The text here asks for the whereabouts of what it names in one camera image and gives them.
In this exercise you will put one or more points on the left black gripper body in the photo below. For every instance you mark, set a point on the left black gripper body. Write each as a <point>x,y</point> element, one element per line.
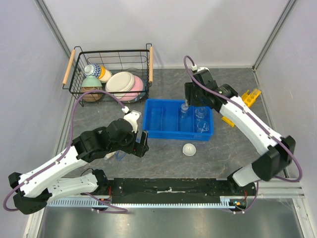
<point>138,148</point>

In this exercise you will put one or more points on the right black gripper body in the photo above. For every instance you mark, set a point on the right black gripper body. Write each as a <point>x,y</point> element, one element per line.
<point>196,95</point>

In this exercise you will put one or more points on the small clear glass dish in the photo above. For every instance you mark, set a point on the small clear glass dish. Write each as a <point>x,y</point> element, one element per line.
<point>183,113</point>

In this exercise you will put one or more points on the clear glass funnel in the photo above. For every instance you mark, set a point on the clear glass funnel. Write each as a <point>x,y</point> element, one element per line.
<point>200,113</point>

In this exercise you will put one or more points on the clear glass beaker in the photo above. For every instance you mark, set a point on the clear glass beaker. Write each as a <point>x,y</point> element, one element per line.
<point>203,126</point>

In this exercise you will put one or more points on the small glass reagent bottle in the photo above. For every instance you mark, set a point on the small glass reagent bottle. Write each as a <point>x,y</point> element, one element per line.
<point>109,155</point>

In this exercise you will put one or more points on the blue plastic divided bin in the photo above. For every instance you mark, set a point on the blue plastic divided bin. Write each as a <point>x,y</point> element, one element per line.
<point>162,121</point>

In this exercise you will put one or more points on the yellow test tube rack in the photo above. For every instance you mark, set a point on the yellow test tube rack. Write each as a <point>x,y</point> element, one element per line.
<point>249,99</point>

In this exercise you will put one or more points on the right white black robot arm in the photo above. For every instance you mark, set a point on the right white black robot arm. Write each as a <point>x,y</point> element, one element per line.
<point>275,151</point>

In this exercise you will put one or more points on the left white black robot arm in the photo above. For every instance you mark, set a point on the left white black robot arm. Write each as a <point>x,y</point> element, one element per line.
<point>34,190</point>

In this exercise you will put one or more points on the pink plate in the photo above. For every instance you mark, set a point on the pink plate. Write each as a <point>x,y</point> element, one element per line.
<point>135,93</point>

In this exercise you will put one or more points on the cream white plate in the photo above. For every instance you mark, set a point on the cream white plate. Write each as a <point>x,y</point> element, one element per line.
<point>120,84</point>

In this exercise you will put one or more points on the brown ceramic bowl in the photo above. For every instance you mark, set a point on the brown ceramic bowl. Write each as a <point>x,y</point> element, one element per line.
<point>91,97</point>

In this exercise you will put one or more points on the yellow white bowl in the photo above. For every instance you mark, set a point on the yellow white bowl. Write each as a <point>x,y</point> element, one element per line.
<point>105,75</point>

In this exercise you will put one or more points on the mint green bowl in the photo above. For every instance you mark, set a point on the mint green bowl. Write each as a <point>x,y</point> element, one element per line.
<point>91,81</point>

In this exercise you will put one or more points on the blue white patterned bowl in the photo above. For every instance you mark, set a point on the blue white patterned bowl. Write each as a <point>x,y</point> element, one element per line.
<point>93,70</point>

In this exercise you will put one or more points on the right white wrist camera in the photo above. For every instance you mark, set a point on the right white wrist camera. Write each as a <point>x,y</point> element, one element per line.
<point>196,69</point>

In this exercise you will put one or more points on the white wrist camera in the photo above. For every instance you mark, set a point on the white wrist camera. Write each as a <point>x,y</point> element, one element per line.
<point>196,69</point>
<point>132,117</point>

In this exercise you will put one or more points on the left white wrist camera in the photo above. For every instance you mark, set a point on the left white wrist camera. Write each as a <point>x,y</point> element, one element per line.
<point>132,117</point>

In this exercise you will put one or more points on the black wire dish basket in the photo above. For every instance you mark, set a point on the black wire dish basket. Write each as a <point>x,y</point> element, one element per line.
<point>139,62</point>

